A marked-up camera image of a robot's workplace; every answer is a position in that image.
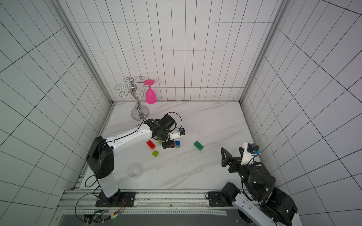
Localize dark green lego brick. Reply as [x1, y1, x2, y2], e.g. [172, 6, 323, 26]
[193, 141, 204, 151]

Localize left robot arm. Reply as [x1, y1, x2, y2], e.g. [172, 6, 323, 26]
[86, 114, 186, 198]

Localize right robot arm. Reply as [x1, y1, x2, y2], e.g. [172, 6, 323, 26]
[221, 143, 303, 226]

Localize lime lego brick centre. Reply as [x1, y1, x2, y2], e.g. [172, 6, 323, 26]
[152, 150, 159, 157]

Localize red lego brick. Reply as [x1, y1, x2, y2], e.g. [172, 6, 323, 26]
[146, 140, 156, 150]

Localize silver glass holder stand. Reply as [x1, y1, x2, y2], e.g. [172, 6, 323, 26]
[114, 76, 150, 121]

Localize pink plastic wine glass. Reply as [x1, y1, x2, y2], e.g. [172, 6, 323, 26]
[144, 79, 157, 104]

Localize clear glass cup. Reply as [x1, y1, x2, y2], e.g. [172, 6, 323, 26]
[127, 163, 142, 179]

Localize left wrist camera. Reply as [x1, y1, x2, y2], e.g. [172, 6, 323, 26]
[169, 128, 185, 140]

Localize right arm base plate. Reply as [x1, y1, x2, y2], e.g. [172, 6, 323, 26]
[206, 191, 245, 207]

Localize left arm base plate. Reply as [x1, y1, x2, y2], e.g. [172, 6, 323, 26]
[95, 191, 136, 208]

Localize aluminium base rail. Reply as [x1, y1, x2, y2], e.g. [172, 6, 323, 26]
[53, 190, 233, 221]

